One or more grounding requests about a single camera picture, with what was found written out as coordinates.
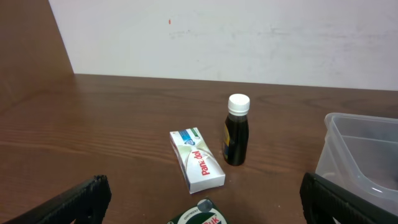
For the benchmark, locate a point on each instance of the green ointment box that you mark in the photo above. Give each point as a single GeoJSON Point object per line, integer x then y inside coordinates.
{"type": "Point", "coordinates": [204, 212]}

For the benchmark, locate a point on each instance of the clear plastic container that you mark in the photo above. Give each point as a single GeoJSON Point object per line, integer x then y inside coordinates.
{"type": "Point", "coordinates": [360, 155]}

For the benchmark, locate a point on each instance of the white Panadol box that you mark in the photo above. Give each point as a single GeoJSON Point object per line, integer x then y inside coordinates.
{"type": "Point", "coordinates": [200, 168]}

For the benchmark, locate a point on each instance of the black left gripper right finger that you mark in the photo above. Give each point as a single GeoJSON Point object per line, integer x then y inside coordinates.
{"type": "Point", "coordinates": [324, 202]}

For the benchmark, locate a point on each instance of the dark syrup bottle white cap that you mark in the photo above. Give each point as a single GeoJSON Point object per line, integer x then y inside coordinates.
{"type": "Point", "coordinates": [236, 130]}

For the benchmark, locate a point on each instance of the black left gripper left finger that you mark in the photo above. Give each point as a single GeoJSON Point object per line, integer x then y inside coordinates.
{"type": "Point", "coordinates": [86, 202]}

